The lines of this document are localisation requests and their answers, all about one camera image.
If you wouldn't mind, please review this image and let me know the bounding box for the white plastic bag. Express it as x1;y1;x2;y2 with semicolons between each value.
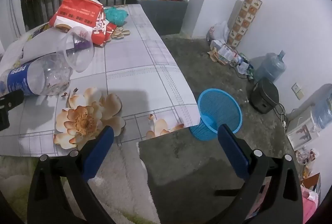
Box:
206;21;230;44

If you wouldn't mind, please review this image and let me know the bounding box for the pile of snack wrappers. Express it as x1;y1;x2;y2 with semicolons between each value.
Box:
294;147;319;179

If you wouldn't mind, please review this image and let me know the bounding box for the brown wooden box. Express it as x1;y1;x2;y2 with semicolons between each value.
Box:
302;173;321;192

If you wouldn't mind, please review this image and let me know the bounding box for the clear plastic cup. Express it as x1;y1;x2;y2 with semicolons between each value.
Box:
63;26;95;73

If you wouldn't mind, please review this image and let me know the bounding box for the grey cabinet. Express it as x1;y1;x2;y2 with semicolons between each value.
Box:
122;0;188;36

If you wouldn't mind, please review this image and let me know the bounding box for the wall socket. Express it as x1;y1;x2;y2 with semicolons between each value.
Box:
291;83;305;100

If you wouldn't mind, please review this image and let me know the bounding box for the pink bag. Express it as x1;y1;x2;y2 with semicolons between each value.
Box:
301;183;319;223

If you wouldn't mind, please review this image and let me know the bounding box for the pile of paper packaging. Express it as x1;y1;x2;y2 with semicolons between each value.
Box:
207;40;242;65

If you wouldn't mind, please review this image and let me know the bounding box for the blue water jug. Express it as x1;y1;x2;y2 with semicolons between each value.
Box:
310;84;332;130
254;50;287;83

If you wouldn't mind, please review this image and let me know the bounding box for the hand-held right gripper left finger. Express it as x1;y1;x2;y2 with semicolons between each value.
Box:
27;125;116;224

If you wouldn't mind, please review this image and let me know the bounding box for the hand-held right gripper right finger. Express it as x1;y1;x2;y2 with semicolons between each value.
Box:
217;124;304;224

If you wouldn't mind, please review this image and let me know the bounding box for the blue plastic mesh basket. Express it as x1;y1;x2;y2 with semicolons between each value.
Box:
189;88;243;141

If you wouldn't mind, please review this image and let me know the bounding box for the black rice cooker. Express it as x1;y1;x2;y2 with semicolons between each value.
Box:
249;77;280;114

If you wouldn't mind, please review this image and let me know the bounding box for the white fluffy blanket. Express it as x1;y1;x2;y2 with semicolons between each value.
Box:
0;131;161;224

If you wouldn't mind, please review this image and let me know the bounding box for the white paper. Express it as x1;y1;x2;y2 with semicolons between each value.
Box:
0;29;68;69

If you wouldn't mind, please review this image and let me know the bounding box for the tall patterned cardboard box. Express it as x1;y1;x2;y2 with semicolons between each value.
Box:
228;0;263;49

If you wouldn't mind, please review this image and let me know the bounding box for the black power cable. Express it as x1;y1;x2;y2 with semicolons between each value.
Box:
275;103;288;126

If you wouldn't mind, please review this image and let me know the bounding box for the purple snack bag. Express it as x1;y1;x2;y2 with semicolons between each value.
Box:
73;29;92;51

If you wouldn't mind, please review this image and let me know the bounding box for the floral tablecloth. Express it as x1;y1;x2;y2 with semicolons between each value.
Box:
0;4;201;157

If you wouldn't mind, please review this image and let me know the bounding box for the teal plastic bag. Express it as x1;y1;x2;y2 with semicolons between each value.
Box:
104;7;129;27

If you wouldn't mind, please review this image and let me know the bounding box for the white water dispenser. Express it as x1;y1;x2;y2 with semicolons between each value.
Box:
285;110;321;150

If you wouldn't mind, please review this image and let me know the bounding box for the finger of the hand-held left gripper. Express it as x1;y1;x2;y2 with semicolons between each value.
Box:
0;89;24;131

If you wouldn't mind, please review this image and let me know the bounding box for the clear plastic bottle blue label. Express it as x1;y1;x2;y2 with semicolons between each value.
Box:
0;52;73;97

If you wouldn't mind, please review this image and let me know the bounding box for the red snack bag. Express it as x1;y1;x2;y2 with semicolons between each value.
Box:
49;0;117;46

